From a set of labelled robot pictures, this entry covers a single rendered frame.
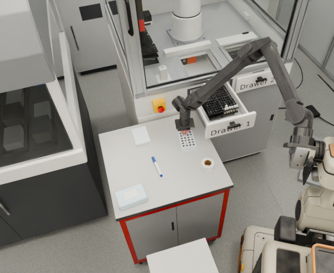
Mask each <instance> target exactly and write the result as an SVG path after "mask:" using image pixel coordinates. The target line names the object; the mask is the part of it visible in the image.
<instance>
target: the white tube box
mask: <svg viewBox="0 0 334 273"><path fill-rule="evenodd" d="M191 135H192V136H193V137H192V138H191ZM178 138H179V143H180V147H181V151H182V152H189V151H196V150H197V146H196V143H195V139H194V135H193V132H192V130H190V131H189V132H188V133H187V134H186V135H185V136H183V135H182V133H181V132H178ZM185 141H187V144H185Z"/></svg>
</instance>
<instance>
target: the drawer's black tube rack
mask: <svg viewBox="0 0 334 273"><path fill-rule="evenodd" d="M228 94H229V95H228ZM225 105H227V106H228V107H229V106H234V105H236V102H235V101H234V100H233V98H232V97H231V95H230V93H229V92H228V90H227V89H226V87H225V86H224V85H223V86H221V87H220V88H219V89H218V90H217V91H215V92H214V93H213V94H212V95H211V96H210V97H209V98H208V99H207V100H206V101H205V102H204V104H203V105H202V107H203V109H204V111H205V112H206V114H207V116H208V118H209V120H211V119H214V118H218V117H223V116H225V115H229V114H235V113H237V112H238V110H237V111H235V112H234V111H233V112H230V113H229V112H228V113H226V114H224V112H222V113H218V114H213V115H209V112H213V111H217V110H220V109H224V108H225Z"/></svg>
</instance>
